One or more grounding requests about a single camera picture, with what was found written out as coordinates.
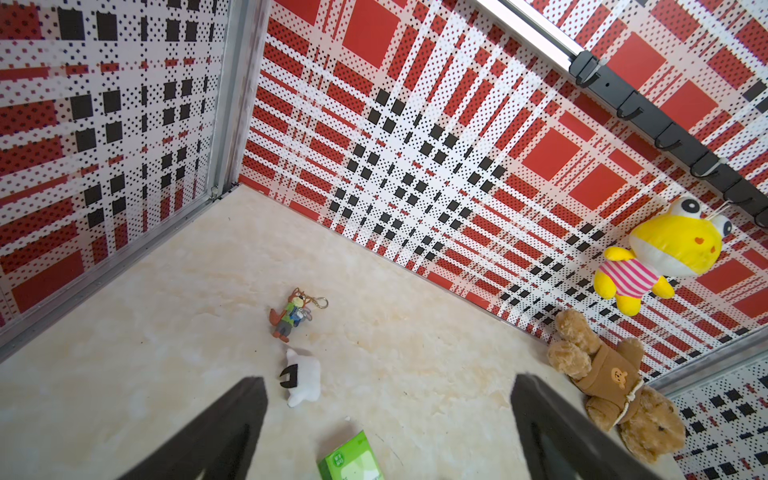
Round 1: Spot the brown teddy bear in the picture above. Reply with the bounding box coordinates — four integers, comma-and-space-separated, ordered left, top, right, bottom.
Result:
547, 309, 685, 463

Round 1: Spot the green tissue pack top left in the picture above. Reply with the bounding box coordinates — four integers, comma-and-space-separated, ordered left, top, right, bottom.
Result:
318, 431, 384, 480

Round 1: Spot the yellow frog plush toy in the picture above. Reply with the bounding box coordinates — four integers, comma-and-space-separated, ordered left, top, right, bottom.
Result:
593, 196, 733, 317

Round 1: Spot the black hook rail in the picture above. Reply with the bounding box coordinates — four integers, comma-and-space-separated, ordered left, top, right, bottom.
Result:
568, 50, 767, 229

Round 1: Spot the fox figure keychain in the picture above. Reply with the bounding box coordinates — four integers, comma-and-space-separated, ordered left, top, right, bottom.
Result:
269, 288, 329, 343

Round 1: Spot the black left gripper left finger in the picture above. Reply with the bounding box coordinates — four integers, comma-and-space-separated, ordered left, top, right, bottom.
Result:
122, 377, 268, 479

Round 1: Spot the white plush keychain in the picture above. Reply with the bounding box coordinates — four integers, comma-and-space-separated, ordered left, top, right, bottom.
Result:
279, 348, 321, 408

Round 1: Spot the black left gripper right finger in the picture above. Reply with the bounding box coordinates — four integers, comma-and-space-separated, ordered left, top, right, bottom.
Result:
510, 374, 658, 479

